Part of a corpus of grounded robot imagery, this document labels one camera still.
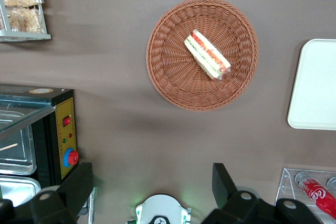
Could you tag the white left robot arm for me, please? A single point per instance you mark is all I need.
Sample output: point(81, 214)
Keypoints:
point(160, 208)

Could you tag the round brown wicker basket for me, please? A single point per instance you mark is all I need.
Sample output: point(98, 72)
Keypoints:
point(170, 77)

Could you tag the black glass food warmer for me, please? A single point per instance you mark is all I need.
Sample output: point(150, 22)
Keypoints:
point(67, 134)

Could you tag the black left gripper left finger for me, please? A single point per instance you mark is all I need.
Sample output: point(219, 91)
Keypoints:
point(65, 203)

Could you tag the cream rectangular tray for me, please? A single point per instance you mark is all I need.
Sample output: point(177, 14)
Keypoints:
point(315, 85)

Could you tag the steel food pan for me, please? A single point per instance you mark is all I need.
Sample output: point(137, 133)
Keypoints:
point(18, 190)
point(15, 161)

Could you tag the triangle sandwich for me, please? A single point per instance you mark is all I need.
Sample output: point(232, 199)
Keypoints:
point(207, 53)

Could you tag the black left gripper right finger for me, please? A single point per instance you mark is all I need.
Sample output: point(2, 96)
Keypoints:
point(236, 208)

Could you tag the clear acrylic bottle rack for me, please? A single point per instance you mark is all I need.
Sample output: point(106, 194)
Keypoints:
point(286, 182)

